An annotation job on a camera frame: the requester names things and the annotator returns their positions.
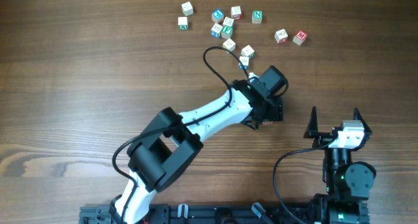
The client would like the white block red picture side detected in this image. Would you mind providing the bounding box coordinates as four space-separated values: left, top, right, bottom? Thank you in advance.
274 29 289 44

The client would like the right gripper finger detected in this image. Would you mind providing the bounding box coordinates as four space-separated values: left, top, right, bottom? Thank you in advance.
353 108 372 136
304 106 319 138

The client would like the block with blue X side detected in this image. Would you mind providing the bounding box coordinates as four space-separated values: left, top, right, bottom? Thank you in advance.
238 56 249 70

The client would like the black cable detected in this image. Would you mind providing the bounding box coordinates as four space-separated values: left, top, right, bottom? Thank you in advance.
111 46 252 224
272 138 337 224

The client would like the right black cable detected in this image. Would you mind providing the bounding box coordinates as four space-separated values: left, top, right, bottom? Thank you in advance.
272 138 337 224

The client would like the green letter F block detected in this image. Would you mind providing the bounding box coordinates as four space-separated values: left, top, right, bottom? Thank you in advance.
221 25 233 39

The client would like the plain white wooden block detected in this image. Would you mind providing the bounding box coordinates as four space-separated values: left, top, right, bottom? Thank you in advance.
181 1 193 16

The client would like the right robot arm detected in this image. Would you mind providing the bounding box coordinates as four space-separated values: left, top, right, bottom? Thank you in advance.
304 107 376 223

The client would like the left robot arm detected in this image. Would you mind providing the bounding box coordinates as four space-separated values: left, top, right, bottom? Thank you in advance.
110 66 289 223

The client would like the white block green N side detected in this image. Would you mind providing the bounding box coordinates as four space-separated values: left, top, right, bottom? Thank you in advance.
241 45 255 58

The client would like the yellow bordered block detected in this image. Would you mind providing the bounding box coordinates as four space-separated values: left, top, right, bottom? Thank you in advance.
222 39 236 52

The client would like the blue letter P block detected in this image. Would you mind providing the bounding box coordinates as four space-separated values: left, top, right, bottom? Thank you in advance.
212 9 225 24

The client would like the red letter M block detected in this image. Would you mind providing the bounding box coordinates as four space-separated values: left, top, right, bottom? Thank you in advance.
293 31 308 46

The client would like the green letter N block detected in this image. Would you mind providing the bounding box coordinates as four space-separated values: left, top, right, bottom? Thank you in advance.
251 10 263 24

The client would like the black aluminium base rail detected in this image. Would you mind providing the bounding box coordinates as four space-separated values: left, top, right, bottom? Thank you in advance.
78 202 370 224

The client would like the left black cable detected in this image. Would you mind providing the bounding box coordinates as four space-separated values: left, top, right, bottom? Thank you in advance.
111 46 252 224

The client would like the block with green letter side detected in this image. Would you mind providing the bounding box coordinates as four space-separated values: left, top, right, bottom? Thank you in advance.
178 17 189 30

